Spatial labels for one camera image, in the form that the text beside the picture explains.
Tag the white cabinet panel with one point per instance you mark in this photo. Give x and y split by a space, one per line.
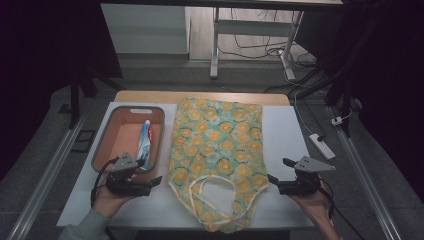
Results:
143 28

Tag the white table mat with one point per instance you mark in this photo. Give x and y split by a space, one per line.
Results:
286 133

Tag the white plug adapter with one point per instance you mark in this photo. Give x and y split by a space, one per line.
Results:
337 121

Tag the aluminium floor rail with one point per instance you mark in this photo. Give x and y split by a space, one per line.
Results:
363 173
46 173

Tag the white desk frame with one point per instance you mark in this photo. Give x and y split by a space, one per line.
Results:
253 28

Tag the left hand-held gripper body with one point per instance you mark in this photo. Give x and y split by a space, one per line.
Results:
125 180

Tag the white power strip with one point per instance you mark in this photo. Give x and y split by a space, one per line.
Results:
321 146

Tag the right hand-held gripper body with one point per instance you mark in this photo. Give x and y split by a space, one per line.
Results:
300 186

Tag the yellow flower print cloth bag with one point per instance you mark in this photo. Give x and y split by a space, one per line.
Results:
216 140

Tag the blue and white toothpaste tube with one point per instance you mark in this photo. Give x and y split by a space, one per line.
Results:
145 143

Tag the black stand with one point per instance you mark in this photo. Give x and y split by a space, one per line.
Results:
75 100
336 86

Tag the person's left hand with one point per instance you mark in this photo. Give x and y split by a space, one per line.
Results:
108 203

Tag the black floor plate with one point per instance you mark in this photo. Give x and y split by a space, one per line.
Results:
84 141

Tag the person's right hand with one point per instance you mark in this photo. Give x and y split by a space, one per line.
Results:
315 206

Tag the orange basket with grey rim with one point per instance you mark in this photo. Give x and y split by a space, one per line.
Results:
123 140

